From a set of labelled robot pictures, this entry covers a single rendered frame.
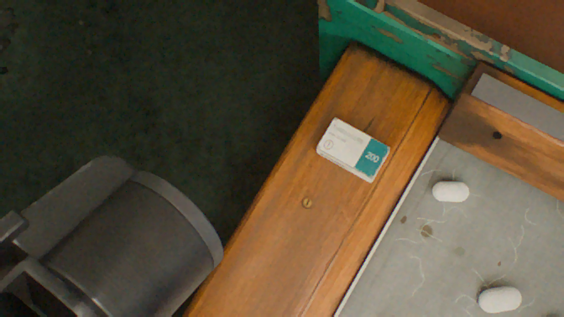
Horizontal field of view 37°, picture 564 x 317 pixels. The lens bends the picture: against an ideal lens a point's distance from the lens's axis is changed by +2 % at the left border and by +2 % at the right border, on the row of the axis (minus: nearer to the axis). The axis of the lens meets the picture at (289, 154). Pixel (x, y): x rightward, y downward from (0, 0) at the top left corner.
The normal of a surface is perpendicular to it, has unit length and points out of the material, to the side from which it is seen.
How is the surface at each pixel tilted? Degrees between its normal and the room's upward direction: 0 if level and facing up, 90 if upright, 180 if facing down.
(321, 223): 0
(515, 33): 90
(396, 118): 0
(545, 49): 90
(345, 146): 0
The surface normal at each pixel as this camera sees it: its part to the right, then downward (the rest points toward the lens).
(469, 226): -0.05, -0.25
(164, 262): 0.62, -0.04
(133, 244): 0.26, -0.42
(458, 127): -0.48, 0.66
